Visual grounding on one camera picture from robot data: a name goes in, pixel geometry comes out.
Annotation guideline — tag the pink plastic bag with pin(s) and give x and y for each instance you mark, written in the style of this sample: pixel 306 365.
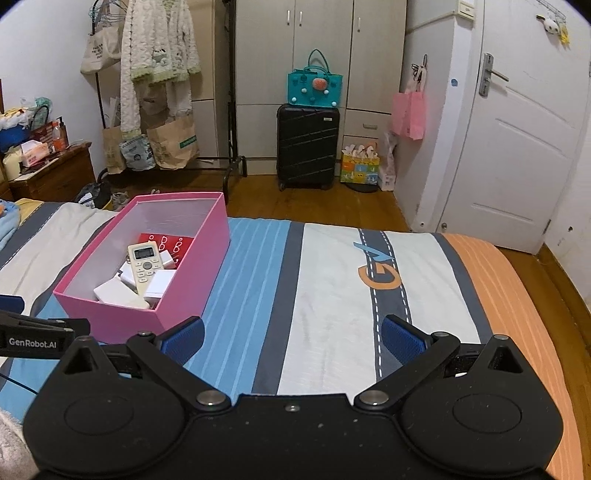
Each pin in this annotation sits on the pink plastic bag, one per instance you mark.
pixel 408 115

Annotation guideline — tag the small white charger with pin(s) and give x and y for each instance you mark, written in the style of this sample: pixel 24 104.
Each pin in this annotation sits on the small white charger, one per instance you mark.
pixel 125 274

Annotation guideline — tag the cream remote with display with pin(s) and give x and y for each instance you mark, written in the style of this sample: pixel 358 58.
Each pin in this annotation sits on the cream remote with display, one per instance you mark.
pixel 144 267

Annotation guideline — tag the red packet in box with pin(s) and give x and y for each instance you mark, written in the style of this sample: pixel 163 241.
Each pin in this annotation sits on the red packet in box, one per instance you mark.
pixel 173 244

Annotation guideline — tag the cream plastic jar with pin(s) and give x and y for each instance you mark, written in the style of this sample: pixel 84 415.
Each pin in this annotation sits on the cream plastic jar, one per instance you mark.
pixel 11 167

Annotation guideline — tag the blue duck plush blanket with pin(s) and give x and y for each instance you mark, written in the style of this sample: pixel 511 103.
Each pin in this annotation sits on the blue duck plush blanket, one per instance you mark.
pixel 7 226

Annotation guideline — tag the plush door decoration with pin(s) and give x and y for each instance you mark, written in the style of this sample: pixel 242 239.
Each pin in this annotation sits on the plush door decoration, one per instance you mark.
pixel 551 25

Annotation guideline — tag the white printed bag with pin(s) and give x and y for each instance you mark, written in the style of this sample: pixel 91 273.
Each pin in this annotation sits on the white printed bag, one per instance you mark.
pixel 136 154

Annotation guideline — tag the pink cardboard box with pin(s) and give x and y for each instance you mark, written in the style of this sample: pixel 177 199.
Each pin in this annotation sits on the pink cardboard box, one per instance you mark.
pixel 115 323

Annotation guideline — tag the long cream remote control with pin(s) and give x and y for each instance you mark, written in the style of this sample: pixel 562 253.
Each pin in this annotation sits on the long cream remote control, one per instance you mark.
pixel 115 293

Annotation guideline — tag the striped bed sheet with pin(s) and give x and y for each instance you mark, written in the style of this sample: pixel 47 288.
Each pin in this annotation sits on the striped bed sheet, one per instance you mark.
pixel 323 277

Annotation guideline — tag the wooden nightstand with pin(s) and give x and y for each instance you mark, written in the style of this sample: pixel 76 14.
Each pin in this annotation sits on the wooden nightstand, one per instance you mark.
pixel 55 180

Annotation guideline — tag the teal tote bag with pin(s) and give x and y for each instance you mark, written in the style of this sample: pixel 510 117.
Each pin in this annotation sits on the teal tote bag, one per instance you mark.
pixel 300 90

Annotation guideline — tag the colourful gift bag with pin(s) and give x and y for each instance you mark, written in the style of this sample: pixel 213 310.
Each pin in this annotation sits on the colourful gift bag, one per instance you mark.
pixel 360 168

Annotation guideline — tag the dark shoe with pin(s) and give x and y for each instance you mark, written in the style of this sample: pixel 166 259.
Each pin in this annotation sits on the dark shoe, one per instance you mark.
pixel 94 196

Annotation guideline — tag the large brown paper bag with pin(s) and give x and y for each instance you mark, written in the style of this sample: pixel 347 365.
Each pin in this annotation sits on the large brown paper bag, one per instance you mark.
pixel 175 143

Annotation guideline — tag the metal clothes hangers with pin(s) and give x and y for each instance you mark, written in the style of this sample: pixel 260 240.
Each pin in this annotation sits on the metal clothes hangers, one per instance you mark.
pixel 106 11

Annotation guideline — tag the white plastic bag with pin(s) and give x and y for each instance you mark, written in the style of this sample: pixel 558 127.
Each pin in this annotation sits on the white plastic bag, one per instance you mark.
pixel 387 166

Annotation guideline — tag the wall hook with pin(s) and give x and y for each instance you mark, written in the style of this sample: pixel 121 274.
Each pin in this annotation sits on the wall hook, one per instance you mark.
pixel 421 64

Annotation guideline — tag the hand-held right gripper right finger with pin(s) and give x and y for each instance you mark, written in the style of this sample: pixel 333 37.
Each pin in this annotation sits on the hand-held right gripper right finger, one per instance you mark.
pixel 401 334

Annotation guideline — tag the narrow brown paper bag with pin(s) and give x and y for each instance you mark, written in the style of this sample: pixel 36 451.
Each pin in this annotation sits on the narrow brown paper bag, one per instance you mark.
pixel 112 150

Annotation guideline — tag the cream fluffy coat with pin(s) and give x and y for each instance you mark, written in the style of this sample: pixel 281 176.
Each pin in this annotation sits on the cream fluffy coat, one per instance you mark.
pixel 152 37

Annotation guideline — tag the white door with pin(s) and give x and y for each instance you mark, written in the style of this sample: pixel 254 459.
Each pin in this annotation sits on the white door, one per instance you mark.
pixel 521 161

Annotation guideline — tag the grey fluffy cloth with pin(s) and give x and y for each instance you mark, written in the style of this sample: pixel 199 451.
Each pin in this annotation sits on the grey fluffy cloth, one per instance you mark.
pixel 11 443

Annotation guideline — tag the grey sneaker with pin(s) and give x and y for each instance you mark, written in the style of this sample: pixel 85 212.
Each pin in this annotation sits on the grey sneaker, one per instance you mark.
pixel 120 201

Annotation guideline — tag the white wardrobe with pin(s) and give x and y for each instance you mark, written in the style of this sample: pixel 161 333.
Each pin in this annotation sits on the white wardrobe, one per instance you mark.
pixel 263 69

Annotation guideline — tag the black round base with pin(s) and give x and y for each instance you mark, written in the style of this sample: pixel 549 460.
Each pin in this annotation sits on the black round base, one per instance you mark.
pixel 364 187

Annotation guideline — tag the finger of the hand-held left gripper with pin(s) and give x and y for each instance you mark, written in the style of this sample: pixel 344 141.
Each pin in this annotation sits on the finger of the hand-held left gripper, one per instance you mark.
pixel 11 304

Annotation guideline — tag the blue bag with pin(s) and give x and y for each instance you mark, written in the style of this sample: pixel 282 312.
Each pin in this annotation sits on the blue bag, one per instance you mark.
pixel 11 137

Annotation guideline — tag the black suitcase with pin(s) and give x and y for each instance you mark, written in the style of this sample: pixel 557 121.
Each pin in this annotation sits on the black suitcase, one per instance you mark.
pixel 307 147

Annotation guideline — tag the black clothes rack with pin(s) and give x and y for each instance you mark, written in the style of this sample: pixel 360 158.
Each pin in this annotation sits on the black clothes rack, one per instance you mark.
pixel 238 166

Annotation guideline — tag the tissue box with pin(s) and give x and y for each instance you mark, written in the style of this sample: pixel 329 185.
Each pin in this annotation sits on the tissue box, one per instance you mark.
pixel 34 154

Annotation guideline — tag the large white charger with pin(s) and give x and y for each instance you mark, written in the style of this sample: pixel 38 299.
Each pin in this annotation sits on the large white charger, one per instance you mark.
pixel 161 282

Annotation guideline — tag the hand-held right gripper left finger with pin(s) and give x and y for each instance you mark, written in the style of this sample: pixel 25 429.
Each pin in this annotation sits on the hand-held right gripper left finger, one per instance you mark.
pixel 184 337

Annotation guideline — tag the canvas tote bag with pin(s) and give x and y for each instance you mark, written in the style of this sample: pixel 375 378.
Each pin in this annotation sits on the canvas tote bag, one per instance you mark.
pixel 99 50

